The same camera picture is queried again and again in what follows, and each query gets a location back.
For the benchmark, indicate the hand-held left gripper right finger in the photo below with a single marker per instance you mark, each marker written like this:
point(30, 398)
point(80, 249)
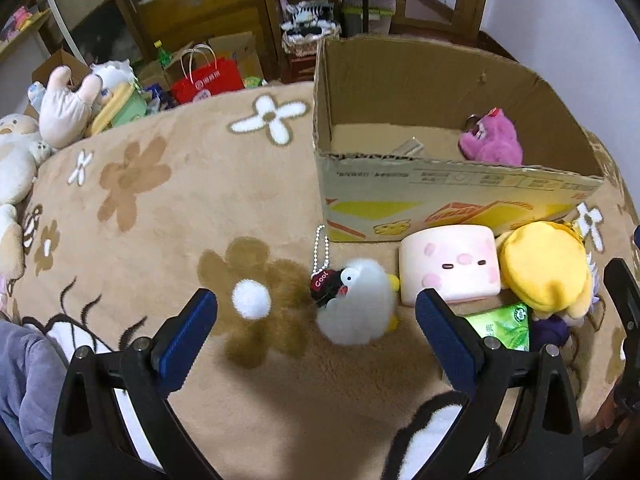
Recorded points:
point(445, 335)

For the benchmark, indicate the green tissue pack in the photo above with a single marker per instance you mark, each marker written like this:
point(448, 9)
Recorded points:
point(505, 327)

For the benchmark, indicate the wooden cabinet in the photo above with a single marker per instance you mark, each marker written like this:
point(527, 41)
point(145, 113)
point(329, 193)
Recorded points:
point(200, 5)

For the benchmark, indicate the person's lavender clothing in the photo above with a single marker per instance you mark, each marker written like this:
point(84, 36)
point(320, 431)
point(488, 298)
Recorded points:
point(25, 385)

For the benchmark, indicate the magenta bear plush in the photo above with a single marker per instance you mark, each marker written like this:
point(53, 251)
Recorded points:
point(492, 140)

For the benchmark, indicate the wooden shelf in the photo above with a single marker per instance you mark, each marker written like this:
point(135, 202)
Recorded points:
point(22, 30)

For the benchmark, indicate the black stand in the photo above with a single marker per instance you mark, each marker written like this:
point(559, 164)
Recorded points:
point(357, 5)

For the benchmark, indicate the printed cardboard box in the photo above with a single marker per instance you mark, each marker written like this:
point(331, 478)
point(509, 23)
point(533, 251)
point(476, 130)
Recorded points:
point(380, 195)

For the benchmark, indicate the large white plush bear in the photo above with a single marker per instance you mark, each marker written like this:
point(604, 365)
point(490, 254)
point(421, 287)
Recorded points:
point(65, 110)

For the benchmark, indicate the cream bear plush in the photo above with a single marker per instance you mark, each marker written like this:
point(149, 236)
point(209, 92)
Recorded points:
point(17, 160)

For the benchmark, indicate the clear plastic wrapper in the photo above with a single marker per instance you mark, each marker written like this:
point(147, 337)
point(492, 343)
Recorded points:
point(409, 147)

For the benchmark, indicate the brown cardboard box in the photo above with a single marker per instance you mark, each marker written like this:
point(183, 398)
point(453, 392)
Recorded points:
point(240, 52)
point(60, 60)

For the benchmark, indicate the white fluffy plush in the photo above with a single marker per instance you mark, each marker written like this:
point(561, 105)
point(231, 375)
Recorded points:
point(115, 75)

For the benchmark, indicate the striped plush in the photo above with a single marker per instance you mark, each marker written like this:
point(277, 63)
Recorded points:
point(307, 12)

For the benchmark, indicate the green container yellow lid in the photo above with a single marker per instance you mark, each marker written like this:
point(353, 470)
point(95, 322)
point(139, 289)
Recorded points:
point(125, 110)

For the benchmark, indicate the woven basket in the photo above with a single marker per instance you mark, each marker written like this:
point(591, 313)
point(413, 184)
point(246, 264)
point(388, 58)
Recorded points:
point(305, 42)

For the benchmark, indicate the yellow plush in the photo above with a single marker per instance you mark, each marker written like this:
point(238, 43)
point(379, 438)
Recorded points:
point(540, 270)

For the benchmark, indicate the tan flower blanket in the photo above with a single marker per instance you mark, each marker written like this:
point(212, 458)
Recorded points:
point(200, 210)

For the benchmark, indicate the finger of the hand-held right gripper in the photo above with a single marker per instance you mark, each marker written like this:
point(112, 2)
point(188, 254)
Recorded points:
point(622, 290)

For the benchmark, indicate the red paper bag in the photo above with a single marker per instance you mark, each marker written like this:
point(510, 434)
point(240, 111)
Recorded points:
point(207, 82)

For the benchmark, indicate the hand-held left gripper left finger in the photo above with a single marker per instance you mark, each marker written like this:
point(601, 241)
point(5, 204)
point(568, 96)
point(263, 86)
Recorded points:
point(192, 330)

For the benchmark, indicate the pink cube plush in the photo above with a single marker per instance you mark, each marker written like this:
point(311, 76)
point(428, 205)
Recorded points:
point(450, 260)

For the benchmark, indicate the green bottle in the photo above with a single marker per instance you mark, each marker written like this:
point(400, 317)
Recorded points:
point(161, 57)

